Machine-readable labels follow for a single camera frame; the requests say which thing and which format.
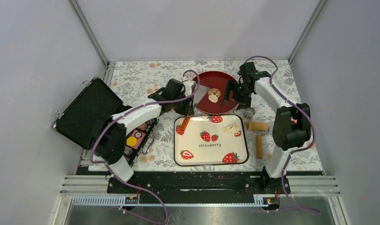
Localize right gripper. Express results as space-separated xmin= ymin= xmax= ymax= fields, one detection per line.
xmin=221 ymin=80 xmax=253 ymax=111

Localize metal ring cutter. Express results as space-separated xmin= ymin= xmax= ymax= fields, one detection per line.
xmin=243 ymin=107 xmax=256 ymax=120

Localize wooden dough roller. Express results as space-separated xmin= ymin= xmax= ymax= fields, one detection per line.
xmin=247 ymin=121 xmax=269 ymax=159

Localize strawberry print tray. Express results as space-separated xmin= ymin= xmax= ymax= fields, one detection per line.
xmin=174 ymin=114 xmax=249 ymax=166

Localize red round lacquer tray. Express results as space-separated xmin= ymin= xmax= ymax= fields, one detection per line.
xmin=196 ymin=71 xmax=238 ymax=115

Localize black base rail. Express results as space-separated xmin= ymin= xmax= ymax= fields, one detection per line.
xmin=107 ymin=172 xmax=291 ymax=204

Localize black poker chip case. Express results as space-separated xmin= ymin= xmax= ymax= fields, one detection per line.
xmin=53 ymin=77 xmax=141 ymax=165

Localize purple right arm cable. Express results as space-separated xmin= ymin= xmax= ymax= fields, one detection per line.
xmin=244 ymin=56 xmax=322 ymax=217

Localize white dough ball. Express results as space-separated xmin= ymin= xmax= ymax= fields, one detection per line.
xmin=220 ymin=124 xmax=242 ymax=135

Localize scraper with wooden handle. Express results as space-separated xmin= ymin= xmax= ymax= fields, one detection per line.
xmin=179 ymin=85 xmax=210 ymax=131

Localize yellow poker chip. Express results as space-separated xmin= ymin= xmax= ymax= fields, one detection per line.
xmin=126 ymin=136 xmax=137 ymax=147

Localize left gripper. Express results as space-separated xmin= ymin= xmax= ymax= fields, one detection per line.
xmin=172 ymin=91 xmax=194 ymax=116

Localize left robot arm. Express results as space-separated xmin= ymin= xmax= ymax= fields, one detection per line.
xmin=91 ymin=79 xmax=200 ymax=193

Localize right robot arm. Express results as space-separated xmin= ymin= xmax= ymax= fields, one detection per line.
xmin=223 ymin=61 xmax=312 ymax=193

